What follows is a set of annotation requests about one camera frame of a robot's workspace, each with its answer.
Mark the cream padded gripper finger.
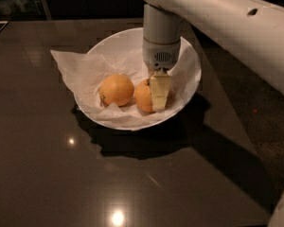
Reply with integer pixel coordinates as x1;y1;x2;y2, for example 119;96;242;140
150;69;171;112

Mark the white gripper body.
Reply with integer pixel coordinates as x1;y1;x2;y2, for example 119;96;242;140
142;39;181;71

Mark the orange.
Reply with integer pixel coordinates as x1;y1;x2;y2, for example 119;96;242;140
134;79;155;113
98;75;134;106

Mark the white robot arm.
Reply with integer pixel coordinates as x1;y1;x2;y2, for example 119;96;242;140
144;0;284;96

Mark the white bowl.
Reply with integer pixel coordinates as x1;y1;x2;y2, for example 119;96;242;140
73;26;202;131

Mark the white paper liner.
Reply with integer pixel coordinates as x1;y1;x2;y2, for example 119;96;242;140
50;41;193;131

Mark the glass cabinet in background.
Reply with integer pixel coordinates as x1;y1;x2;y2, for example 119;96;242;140
0;0;51;21

